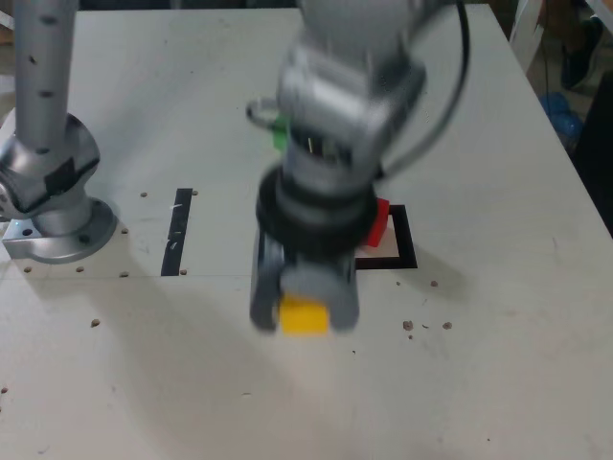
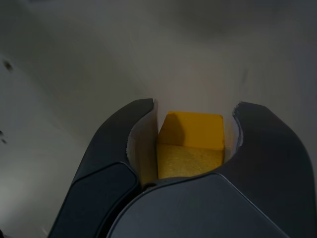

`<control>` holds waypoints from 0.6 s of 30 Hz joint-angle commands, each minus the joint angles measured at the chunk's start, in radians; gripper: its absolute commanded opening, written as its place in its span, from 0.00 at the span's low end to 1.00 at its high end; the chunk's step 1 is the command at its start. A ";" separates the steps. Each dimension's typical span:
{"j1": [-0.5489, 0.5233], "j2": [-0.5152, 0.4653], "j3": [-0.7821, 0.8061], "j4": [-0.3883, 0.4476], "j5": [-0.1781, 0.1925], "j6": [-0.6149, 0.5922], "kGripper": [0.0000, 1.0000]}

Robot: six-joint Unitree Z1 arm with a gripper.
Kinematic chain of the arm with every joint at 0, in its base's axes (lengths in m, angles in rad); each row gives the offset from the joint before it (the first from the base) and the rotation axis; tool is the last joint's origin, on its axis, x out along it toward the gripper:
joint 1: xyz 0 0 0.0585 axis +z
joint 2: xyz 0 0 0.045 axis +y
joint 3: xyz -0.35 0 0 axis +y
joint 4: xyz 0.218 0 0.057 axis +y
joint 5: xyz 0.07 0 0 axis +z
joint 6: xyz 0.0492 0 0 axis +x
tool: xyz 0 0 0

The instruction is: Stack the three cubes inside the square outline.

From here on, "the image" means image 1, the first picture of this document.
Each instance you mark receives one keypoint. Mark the black tape square outline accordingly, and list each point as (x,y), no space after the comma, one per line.
(407,239)

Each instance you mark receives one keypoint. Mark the white furniture frame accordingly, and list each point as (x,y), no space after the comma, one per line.
(527,29)

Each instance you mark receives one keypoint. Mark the green cube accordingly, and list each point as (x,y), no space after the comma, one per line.
(279,136)

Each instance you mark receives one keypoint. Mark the yellow cube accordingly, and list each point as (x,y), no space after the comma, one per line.
(304,317)

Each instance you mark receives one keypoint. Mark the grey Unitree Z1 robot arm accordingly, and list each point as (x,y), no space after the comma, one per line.
(345,96)

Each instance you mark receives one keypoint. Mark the blue plastic bag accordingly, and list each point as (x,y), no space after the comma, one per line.
(558,110)

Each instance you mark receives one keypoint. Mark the person's foot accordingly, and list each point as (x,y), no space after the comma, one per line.
(582,57)

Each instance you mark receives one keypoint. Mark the red cube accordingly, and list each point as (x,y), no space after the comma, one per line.
(378,225)

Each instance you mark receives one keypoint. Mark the black tape strip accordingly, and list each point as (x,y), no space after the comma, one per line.
(176,230)

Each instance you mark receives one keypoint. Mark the large black object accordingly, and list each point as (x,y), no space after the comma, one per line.
(598,144)

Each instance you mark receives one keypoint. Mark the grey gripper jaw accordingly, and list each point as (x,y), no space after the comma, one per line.
(265,287)
(335,287)

